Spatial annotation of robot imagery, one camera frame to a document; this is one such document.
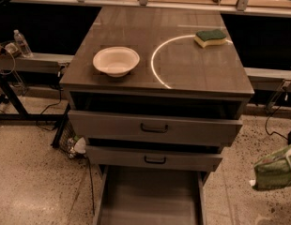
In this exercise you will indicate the green jalapeno chip bag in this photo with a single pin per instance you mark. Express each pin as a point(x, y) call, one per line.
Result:
point(273, 171)

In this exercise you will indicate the grey drawer cabinet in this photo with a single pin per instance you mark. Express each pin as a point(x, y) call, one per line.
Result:
point(175, 76)

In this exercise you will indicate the top grey drawer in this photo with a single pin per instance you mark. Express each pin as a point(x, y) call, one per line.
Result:
point(126, 127)

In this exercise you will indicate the middle grey drawer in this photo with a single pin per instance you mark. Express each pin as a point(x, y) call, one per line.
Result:
point(135, 158)

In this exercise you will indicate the bottom open grey drawer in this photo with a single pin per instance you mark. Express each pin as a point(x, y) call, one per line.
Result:
point(142, 196)

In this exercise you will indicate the white paper bowl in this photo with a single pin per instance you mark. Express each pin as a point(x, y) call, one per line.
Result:
point(116, 61)

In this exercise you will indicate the green and yellow sponge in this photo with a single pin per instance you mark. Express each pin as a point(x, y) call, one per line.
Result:
point(210, 37)

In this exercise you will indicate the clear plastic water bottle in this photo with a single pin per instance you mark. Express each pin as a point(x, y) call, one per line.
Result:
point(22, 44)

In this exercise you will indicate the black top drawer handle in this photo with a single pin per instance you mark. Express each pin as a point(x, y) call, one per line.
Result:
point(145, 128)

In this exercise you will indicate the black drawer handle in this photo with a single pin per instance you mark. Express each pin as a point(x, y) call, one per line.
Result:
point(154, 160)
point(145, 128)

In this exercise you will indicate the black middle drawer handle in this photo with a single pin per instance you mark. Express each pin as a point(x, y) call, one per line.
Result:
point(154, 160)

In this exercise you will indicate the black wire waste basket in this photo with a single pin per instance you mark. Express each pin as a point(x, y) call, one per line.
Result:
point(73, 145)

